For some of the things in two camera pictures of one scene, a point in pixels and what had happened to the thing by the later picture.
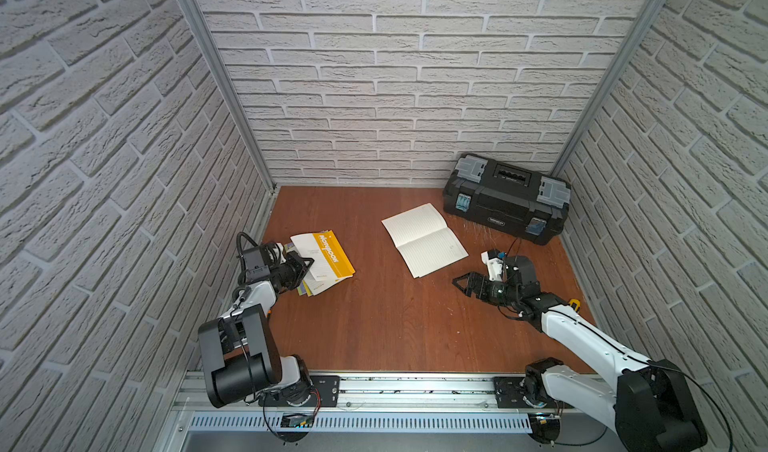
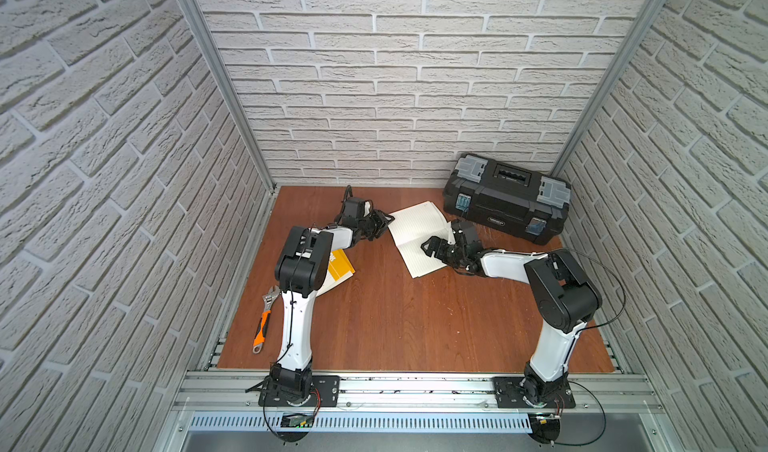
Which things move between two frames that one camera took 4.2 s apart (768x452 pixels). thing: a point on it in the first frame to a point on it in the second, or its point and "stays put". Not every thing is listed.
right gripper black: [471, 285] to [432, 247]
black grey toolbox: [516, 201] stays put
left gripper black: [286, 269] to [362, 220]
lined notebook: [423, 239] stays put
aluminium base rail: [387, 395] stays put
